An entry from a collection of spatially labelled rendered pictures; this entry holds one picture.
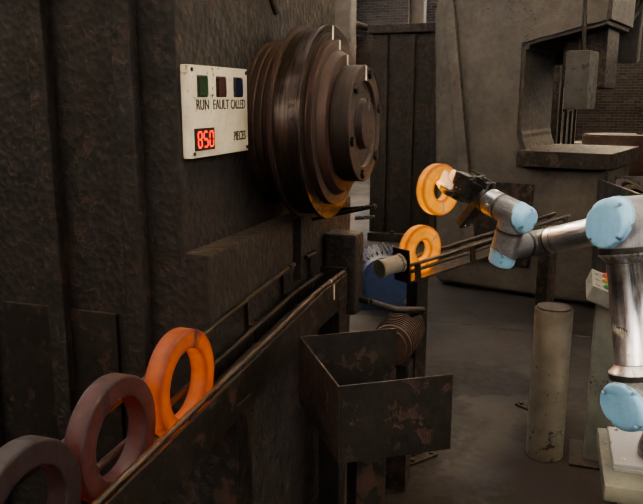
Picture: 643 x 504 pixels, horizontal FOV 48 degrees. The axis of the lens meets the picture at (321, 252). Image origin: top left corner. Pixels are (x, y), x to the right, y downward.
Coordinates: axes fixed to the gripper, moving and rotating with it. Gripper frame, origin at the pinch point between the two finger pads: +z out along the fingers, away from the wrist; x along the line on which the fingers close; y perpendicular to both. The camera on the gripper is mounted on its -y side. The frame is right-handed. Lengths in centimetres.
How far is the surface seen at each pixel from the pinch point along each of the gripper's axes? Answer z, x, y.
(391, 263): -1.5, 13.9, -24.7
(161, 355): -55, 114, -2
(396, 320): -13.8, 19.2, -36.9
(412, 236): 1.0, 4.9, -17.8
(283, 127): -15, 69, 23
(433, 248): -0.2, -4.4, -22.5
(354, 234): -2.4, 31.6, -12.6
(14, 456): -74, 141, 2
